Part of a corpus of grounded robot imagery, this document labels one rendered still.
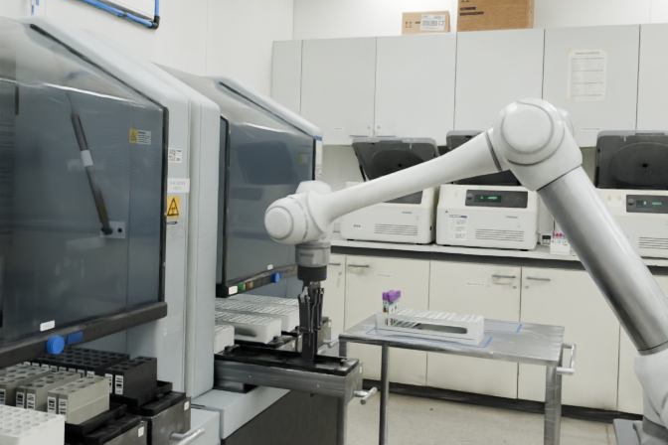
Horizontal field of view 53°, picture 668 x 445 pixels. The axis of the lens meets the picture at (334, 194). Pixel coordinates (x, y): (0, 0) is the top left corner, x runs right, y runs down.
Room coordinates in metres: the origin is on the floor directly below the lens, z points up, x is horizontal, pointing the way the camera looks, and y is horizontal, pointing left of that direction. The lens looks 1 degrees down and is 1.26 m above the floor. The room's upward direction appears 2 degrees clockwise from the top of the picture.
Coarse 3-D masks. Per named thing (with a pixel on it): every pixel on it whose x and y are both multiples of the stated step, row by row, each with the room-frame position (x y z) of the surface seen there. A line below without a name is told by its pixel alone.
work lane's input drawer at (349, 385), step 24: (216, 360) 1.65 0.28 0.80; (240, 360) 1.64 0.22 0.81; (264, 360) 1.62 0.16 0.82; (288, 360) 1.68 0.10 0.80; (336, 360) 1.67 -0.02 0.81; (264, 384) 1.60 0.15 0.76; (288, 384) 1.58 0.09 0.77; (312, 384) 1.56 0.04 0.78; (336, 384) 1.54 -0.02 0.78; (360, 384) 1.64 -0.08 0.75
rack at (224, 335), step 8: (216, 328) 1.73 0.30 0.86; (224, 328) 1.75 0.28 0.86; (232, 328) 1.74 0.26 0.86; (216, 336) 1.67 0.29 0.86; (224, 336) 1.70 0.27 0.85; (232, 336) 1.74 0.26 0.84; (216, 344) 1.67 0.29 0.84; (224, 344) 1.70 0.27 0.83; (232, 344) 1.75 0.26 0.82; (216, 352) 1.67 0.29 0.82
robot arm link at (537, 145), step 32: (512, 128) 1.27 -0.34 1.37; (544, 128) 1.25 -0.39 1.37; (512, 160) 1.30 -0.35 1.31; (544, 160) 1.29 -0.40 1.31; (576, 160) 1.30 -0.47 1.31; (544, 192) 1.32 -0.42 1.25; (576, 192) 1.29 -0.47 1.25; (576, 224) 1.29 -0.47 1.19; (608, 224) 1.28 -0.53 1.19; (608, 256) 1.27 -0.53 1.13; (608, 288) 1.28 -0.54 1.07; (640, 288) 1.26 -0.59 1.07; (640, 320) 1.25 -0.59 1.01; (640, 352) 1.28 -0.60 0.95
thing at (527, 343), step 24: (360, 336) 1.89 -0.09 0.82; (384, 336) 1.89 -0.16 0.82; (504, 336) 1.94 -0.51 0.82; (528, 336) 1.95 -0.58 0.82; (552, 336) 1.96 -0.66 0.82; (384, 360) 2.29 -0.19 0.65; (504, 360) 1.73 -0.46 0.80; (528, 360) 1.71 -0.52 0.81; (552, 360) 1.69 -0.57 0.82; (384, 384) 2.29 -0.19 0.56; (552, 384) 1.69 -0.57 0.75; (384, 408) 2.29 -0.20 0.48; (552, 408) 1.69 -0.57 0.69; (384, 432) 2.29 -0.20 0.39; (552, 432) 1.69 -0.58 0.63
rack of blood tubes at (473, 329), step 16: (384, 320) 1.92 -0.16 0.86; (400, 320) 2.00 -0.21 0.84; (416, 320) 1.88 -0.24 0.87; (432, 320) 1.87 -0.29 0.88; (448, 320) 1.85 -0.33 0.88; (464, 320) 1.85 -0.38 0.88; (480, 320) 1.85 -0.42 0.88; (416, 336) 1.88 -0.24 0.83; (432, 336) 1.86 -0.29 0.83; (448, 336) 1.85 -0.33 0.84; (464, 336) 1.83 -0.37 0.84; (480, 336) 1.86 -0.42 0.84
